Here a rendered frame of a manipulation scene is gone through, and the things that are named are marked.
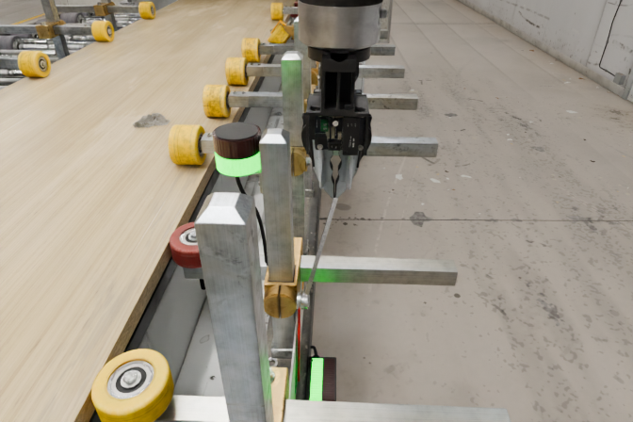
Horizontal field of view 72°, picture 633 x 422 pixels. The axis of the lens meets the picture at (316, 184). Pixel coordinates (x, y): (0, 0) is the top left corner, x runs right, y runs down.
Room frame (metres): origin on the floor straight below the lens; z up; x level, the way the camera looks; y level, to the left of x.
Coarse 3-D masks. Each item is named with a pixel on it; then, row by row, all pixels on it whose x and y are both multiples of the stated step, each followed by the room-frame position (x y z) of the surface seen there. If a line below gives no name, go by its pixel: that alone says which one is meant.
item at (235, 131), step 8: (224, 128) 0.51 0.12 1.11; (232, 128) 0.51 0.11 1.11; (240, 128) 0.51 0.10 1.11; (248, 128) 0.51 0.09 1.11; (256, 128) 0.51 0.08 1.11; (216, 136) 0.49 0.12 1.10; (224, 136) 0.49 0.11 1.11; (232, 136) 0.49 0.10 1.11; (240, 136) 0.49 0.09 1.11; (248, 136) 0.49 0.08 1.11; (240, 184) 0.50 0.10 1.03; (256, 208) 0.50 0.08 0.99; (256, 216) 0.50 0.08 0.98; (264, 232) 0.50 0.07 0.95; (264, 240) 0.50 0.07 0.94; (264, 248) 0.50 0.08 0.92
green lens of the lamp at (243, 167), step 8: (216, 160) 0.49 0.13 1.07; (224, 160) 0.48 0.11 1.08; (232, 160) 0.47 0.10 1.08; (240, 160) 0.47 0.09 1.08; (248, 160) 0.48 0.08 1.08; (256, 160) 0.49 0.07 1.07; (224, 168) 0.48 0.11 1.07; (232, 168) 0.47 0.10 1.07; (240, 168) 0.47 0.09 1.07; (248, 168) 0.48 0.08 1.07; (256, 168) 0.49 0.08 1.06
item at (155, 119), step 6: (156, 114) 1.03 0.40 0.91; (138, 120) 0.99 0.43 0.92; (144, 120) 1.00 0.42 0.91; (150, 120) 1.00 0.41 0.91; (156, 120) 1.00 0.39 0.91; (162, 120) 1.00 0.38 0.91; (168, 120) 1.01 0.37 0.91; (138, 126) 0.97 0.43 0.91; (144, 126) 0.97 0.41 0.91; (150, 126) 0.97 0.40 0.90
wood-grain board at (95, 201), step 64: (192, 0) 2.91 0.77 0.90; (256, 0) 2.91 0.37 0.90; (64, 64) 1.51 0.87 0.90; (128, 64) 1.51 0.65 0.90; (192, 64) 1.51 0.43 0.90; (0, 128) 0.97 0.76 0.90; (64, 128) 0.97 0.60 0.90; (128, 128) 0.97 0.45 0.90; (0, 192) 0.68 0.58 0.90; (64, 192) 0.68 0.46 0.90; (128, 192) 0.68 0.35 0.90; (192, 192) 0.68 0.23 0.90; (0, 256) 0.50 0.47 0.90; (64, 256) 0.50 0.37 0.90; (128, 256) 0.50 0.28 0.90; (0, 320) 0.38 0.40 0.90; (64, 320) 0.38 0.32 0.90; (128, 320) 0.38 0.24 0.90; (0, 384) 0.29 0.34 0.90; (64, 384) 0.29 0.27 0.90
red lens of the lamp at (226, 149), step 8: (216, 128) 0.51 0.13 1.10; (256, 136) 0.49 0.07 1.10; (216, 144) 0.48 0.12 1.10; (224, 144) 0.47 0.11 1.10; (232, 144) 0.47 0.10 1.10; (240, 144) 0.47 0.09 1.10; (248, 144) 0.48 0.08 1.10; (256, 144) 0.49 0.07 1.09; (216, 152) 0.49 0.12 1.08; (224, 152) 0.48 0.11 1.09; (232, 152) 0.47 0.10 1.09; (240, 152) 0.47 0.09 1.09; (248, 152) 0.48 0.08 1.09; (256, 152) 0.49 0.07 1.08
